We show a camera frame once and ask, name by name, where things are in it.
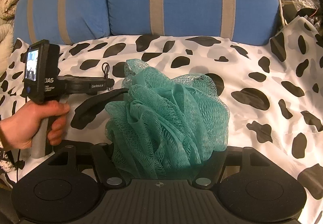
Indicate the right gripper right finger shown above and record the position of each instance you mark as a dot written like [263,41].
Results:
[211,171]

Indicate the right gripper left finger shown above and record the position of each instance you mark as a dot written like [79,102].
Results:
[105,169]

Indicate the teal mesh bath loofah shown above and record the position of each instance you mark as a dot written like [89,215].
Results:
[165,128]

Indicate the person left hand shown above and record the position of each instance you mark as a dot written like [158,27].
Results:
[18,130]

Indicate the left blue striped cushion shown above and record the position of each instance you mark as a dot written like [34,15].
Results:
[61,21]

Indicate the cow print blanket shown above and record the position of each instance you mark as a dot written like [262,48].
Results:
[273,92]

